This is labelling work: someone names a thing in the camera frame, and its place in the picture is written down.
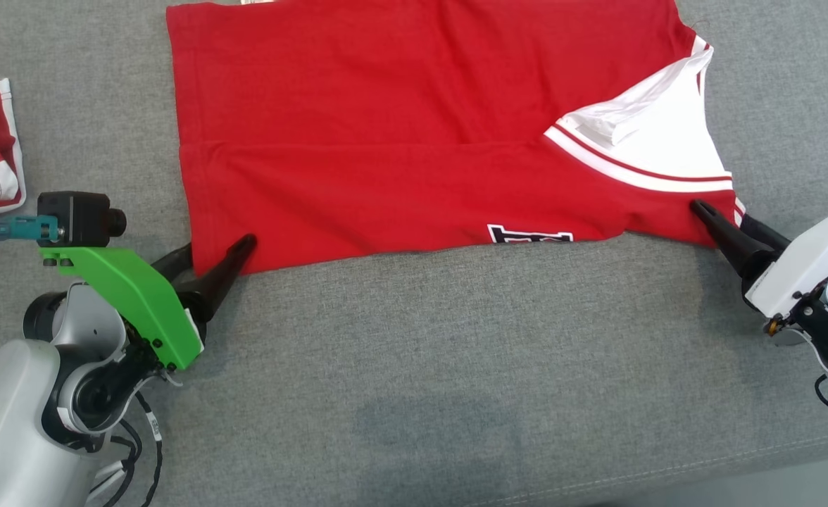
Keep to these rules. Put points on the left gripper green-banded body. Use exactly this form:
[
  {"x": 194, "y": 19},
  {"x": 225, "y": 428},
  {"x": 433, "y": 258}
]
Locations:
[{"x": 139, "y": 296}]

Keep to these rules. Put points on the left camera teal connector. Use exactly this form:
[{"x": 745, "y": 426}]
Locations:
[{"x": 27, "y": 227}]

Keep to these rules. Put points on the red white-trimmed tank jersey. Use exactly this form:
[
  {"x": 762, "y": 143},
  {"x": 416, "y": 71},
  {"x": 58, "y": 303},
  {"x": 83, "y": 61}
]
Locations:
[{"x": 386, "y": 141}]

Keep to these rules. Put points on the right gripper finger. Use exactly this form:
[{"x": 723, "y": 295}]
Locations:
[
  {"x": 734, "y": 243},
  {"x": 766, "y": 236}
]

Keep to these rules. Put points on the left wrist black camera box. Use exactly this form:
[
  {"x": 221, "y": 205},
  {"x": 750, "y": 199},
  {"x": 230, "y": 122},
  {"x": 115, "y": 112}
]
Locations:
[{"x": 76, "y": 218}]

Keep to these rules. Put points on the right gripper white-banded body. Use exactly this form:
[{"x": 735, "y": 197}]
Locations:
[{"x": 801, "y": 267}]

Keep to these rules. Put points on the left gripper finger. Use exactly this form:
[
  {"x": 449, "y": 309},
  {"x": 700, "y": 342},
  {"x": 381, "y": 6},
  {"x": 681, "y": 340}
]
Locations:
[
  {"x": 217, "y": 282},
  {"x": 174, "y": 264}
]

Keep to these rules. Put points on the grey fabric sofa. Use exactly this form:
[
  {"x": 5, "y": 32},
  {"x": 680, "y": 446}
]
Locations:
[{"x": 456, "y": 366}]

